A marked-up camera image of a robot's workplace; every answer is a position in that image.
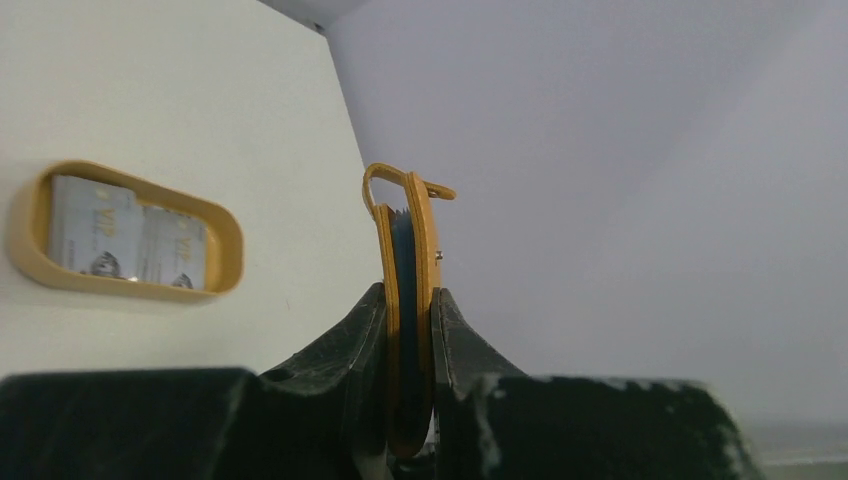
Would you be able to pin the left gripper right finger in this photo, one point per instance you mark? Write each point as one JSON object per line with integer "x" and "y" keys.
{"x": 496, "y": 422}

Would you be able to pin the orange plastic tray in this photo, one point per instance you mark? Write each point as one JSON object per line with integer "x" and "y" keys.
{"x": 28, "y": 223}

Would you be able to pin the orange leather card holder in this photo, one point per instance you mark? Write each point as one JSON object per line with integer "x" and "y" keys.
{"x": 411, "y": 260}

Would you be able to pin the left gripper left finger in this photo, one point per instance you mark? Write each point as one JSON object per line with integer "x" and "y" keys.
{"x": 318, "y": 415}

